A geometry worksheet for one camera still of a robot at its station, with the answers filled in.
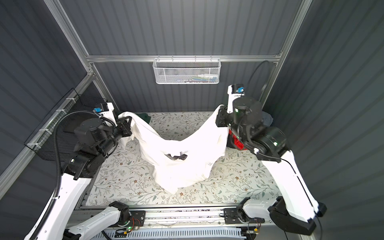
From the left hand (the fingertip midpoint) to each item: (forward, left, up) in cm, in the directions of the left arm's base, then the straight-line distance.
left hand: (130, 116), depth 63 cm
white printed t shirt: (-11, -18, -23) cm, 31 cm away
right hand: (-4, -37, +7) cm, 38 cm away
